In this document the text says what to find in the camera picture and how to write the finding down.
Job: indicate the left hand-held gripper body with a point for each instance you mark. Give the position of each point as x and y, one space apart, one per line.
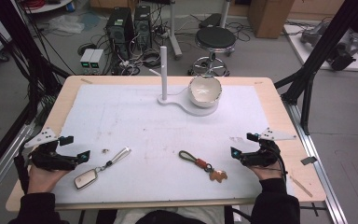
51 159

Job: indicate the grey metal stand leg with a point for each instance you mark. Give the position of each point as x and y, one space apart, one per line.
174 34

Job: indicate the white round table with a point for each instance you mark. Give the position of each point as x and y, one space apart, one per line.
48 5

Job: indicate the slim black computer tower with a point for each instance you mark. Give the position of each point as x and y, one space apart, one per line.
142 26

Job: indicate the white ceramic bowl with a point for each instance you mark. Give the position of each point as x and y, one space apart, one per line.
205 91

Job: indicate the black foot pedal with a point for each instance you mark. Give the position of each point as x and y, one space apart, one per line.
209 20

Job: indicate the grey tape piece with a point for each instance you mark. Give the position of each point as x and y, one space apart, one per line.
308 160

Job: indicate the clear plastic bag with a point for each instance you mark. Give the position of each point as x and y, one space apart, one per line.
65 23

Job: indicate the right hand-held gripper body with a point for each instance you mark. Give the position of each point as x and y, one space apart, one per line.
262 157

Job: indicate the person's right hand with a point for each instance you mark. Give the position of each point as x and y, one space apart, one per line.
268 172

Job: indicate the black round stool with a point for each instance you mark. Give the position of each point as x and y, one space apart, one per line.
215 37

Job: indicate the large black computer tower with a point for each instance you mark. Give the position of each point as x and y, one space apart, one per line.
119 31

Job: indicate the white key stand with post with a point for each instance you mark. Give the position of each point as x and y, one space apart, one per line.
164 74

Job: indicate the white bench power supply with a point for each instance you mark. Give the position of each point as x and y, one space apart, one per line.
97 59
86 59

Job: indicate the white floor board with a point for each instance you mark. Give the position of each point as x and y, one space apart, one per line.
304 53

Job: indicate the person's left hand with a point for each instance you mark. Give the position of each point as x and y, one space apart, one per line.
42 180

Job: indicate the aluminium rail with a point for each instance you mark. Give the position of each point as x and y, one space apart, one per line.
3 165
320 174

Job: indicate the brown cardboard box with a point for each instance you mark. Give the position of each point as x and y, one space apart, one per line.
270 17

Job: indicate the grey machine on floor board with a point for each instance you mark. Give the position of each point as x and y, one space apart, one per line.
343 56

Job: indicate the thin wooden stick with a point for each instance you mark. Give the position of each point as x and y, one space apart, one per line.
300 186

